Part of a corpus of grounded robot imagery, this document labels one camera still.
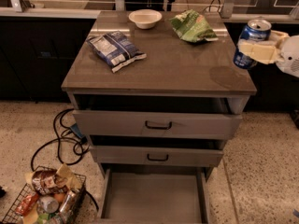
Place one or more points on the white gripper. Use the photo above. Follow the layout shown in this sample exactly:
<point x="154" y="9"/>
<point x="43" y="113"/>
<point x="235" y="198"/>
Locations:
<point x="290" y="56"/>

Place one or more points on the blue pepsi can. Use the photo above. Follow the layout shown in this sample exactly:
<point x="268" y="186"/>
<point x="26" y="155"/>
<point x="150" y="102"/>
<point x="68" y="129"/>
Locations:
<point x="255" y="30"/>

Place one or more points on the grey drawer cabinet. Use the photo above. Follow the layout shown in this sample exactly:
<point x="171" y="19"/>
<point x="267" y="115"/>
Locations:
<point x="172" y="68"/>

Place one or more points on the top drawer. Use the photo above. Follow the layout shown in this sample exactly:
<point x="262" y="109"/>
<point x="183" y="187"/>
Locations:
<point x="156" y="116"/>

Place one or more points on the drawer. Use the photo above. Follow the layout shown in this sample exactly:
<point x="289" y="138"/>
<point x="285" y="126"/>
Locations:
<point x="156" y="116"/>
<point x="154" y="196"/>
<point x="156" y="151"/>

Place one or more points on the middle drawer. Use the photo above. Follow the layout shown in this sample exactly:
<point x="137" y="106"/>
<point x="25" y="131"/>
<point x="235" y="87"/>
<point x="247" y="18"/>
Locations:
<point x="156" y="151"/>

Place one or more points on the bottom drawer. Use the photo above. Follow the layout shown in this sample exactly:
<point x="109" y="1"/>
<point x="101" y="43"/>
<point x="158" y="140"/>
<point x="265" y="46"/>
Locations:
<point x="154" y="196"/>

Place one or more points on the brown metallic can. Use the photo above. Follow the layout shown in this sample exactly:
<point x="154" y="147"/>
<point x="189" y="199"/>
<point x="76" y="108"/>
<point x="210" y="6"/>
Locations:
<point x="69" y="200"/>

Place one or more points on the silver can lying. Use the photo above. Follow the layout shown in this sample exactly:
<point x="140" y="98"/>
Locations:
<point x="49" y="204"/>

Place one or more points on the green chip bag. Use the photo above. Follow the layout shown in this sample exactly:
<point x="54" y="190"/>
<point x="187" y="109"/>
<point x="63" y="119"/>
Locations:
<point x="191" y="26"/>

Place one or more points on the white paper bowl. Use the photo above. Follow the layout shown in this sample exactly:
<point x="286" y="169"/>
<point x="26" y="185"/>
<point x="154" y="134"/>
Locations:
<point x="145" y="18"/>

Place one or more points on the blue chip bag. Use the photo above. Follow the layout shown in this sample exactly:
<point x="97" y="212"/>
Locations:
<point x="115" y="49"/>

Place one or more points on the orange fruit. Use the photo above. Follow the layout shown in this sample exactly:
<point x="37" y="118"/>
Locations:
<point x="59" y="197"/>

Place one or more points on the brown snack bag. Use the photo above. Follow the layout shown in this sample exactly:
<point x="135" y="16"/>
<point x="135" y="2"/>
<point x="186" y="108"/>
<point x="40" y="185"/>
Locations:
<point x="51" y="181"/>

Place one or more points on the orange snack packet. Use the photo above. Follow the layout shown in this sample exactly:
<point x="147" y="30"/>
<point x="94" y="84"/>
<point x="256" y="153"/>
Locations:
<point x="26" y="204"/>

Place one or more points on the blue cable plug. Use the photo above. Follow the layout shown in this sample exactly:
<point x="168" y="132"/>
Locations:
<point x="75" y="130"/>

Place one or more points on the black wire basket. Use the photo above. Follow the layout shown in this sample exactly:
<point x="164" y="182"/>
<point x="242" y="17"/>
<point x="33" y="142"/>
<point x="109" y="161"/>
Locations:
<point x="37" y="215"/>

